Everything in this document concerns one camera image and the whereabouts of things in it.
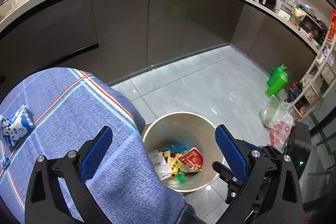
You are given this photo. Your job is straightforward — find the dark lower kitchen cabinets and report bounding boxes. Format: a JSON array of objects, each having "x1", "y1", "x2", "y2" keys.
[{"x1": 1, "y1": 0, "x2": 317, "y2": 97}]

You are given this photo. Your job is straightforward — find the green bottle cap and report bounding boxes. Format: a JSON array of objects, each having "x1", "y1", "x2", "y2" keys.
[{"x1": 176, "y1": 173, "x2": 185, "y2": 183}]

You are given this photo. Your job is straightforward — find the blue checked tablecloth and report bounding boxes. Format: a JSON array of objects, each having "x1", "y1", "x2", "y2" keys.
[{"x1": 1, "y1": 68, "x2": 186, "y2": 223}]

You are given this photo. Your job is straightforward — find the white small carton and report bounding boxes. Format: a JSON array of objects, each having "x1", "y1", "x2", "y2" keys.
[{"x1": 149, "y1": 150, "x2": 171, "y2": 181}]

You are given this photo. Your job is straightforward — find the red snack cup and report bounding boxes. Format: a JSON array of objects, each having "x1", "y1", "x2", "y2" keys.
[{"x1": 178, "y1": 147, "x2": 203, "y2": 171}]

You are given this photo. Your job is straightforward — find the green plastic bottle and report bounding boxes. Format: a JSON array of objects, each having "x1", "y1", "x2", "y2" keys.
[{"x1": 266, "y1": 64, "x2": 289, "y2": 96}]

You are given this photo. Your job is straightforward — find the teal foil wrapper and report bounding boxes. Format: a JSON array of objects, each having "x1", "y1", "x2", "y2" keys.
[{"x1": 164, "y1": 144, "x2": 188, "y2": 153}]

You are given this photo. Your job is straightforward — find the beige trash bin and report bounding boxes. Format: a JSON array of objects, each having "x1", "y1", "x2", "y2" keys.
[{"x1": 143, "y1": 112, "x2": 225, "y2": 194}]

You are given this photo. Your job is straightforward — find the white red shopping bag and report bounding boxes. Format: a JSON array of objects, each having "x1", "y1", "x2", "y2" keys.
[{"x1": 259, "y1": 95, "x2": 294, "y2": 152}]

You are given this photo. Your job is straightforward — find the white storage rack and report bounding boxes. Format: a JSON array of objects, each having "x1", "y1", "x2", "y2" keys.
[{"x1": 288, "y1": 9, "x2": 336, "y2": 122}]

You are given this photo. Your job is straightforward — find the blue white milk carton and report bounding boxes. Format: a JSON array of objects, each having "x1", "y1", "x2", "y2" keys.
[{"x1": 1, "y1": 104, "x2": 34, "y2": 147}]

